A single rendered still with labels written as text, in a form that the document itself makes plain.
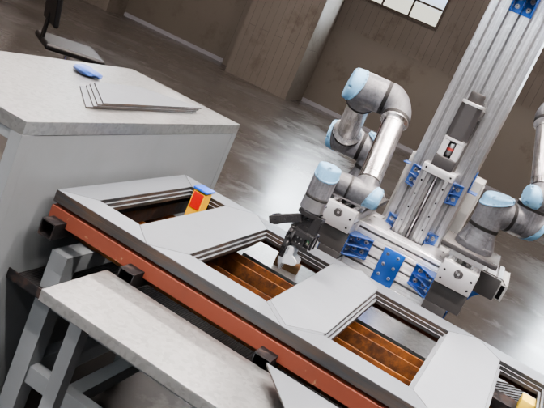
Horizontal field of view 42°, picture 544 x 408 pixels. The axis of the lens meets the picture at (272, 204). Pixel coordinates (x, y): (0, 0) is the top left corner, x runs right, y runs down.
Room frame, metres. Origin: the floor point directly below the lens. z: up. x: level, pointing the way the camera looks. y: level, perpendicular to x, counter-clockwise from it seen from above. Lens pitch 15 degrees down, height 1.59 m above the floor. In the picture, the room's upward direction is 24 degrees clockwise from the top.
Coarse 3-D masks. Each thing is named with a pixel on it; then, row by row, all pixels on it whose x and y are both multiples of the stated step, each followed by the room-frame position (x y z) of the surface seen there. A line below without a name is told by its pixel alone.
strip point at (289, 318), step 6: (270, 300) 1.82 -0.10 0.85; (276, 306) 1.80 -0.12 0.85; (282, 312) 1.77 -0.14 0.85; (288, 312) 1.79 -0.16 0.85; (282, 318) 1.74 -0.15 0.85; (288, 318) 1.75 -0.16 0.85; (294, 318) 1.77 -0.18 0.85; (300, 318) 1.79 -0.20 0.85; (288, 324) 1.72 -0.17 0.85; (294, 324) 1.73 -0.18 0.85; (300, 324) 1.75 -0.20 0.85; (306, 324) 1.77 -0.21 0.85; (312, 330) 1.74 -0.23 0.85; (318, 330) 1.76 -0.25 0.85
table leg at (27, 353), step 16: (48, 272) 1.92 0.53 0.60; (32, 304) 1.93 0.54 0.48; (32, 320) 1.92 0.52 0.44; (48, 320) 1.92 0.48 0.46; (32, 336) 1.92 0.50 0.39; (48, 336) 1.95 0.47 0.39; (16, 352) 1.93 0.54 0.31; (32, 352) 1.91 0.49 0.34; (16, 368) 1.92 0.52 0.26; (16, 384) 1.91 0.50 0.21; (0, 400) 1.93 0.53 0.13; (16, 400) 1.91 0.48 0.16
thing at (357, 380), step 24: (168, 192) 2.37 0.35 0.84; (192, 192) 2.51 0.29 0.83; (96, 216) 1.89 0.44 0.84; (120, 240) 1.86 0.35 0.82; (240, 240) 2.22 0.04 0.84; (168, 264) 1.80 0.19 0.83; (312, 264) 2.34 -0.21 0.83; (216, 288) 1.75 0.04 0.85; (240, 312) 1.73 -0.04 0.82; (360, 312) 2.08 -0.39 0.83; (408, 312) 2.24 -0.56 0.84; (288, 336) 1.68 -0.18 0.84; (336, 336) 1.85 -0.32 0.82; (336, 360) 1.64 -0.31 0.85; (360, 384) 1.61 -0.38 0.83; (528, 384) 2.10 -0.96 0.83
